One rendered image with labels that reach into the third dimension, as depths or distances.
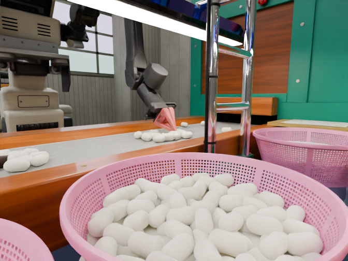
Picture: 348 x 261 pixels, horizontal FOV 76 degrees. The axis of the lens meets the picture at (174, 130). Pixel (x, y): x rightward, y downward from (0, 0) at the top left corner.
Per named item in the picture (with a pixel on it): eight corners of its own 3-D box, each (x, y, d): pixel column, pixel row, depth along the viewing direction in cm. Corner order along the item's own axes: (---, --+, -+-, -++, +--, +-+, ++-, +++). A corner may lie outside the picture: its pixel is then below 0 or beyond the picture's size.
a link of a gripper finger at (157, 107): (186, 124, 68) (170, 103, 72) (169, 126, 63) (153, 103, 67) (175, 139, 72) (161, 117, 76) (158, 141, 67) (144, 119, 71)
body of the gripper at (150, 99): (177, 105, 73) (166, 90, 77) (154, 106, 66) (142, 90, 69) (169, 119, 77) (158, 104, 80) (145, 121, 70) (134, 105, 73)
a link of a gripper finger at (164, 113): (191, 123, 69) (175, 102, 74) (175, 125, 65) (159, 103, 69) (180, 138, 73) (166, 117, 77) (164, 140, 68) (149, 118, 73)
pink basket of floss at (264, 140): (274, 192, 44) (277, 145, 42) (240, 157, 70) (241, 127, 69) (415, 195, 43) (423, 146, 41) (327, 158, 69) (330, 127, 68)
